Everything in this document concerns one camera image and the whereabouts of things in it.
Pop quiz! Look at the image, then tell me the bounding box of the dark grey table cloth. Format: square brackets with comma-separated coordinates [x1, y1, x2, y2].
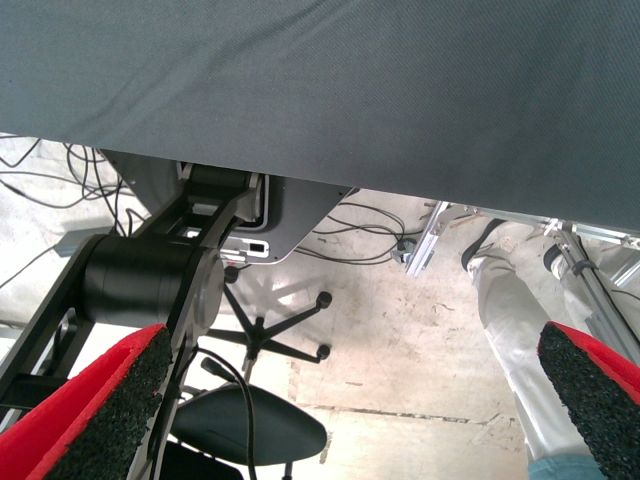
[0, 0, 640, 239]

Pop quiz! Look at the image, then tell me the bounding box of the thin black right camera cable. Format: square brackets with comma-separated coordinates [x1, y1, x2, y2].
[197, 347, 261, 480]

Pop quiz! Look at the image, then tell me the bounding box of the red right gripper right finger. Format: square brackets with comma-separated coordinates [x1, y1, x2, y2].
[537, 320, 640, 480]

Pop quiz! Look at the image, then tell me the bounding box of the grey metal stand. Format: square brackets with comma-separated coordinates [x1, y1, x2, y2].
[547, 219, 640, 351]

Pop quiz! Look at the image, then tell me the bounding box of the small grey caster wheel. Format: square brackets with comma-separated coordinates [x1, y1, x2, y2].
[391, 238, 417, 265]

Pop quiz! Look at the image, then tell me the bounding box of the black floor cable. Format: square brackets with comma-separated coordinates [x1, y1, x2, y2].
[64, 143, 149, 237]
[0, 135, 44, 170]
[299, 199, 426, 262]

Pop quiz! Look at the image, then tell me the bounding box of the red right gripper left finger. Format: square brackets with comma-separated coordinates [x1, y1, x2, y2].
[0, 322, 176, 480]

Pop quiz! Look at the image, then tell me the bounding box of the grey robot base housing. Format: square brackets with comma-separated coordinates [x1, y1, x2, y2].
[102, 149, 359, 265]

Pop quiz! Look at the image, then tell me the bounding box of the black office chair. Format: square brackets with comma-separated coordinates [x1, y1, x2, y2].
[169, 267, 334, 480]

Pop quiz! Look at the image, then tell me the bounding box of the aluminium table edge rail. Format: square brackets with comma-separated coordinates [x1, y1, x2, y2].
[469, 207, 640, 251]

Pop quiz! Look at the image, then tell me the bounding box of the aluminium profile table leg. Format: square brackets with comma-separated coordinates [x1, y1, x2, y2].
[403, 199, 454, 279]

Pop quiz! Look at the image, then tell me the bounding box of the small grey box device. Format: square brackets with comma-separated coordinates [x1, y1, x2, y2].
[53, 230, 99, 260]

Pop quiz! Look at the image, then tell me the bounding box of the teal shoe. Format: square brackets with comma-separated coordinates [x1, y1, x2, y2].
[528, 453, 611, 480]

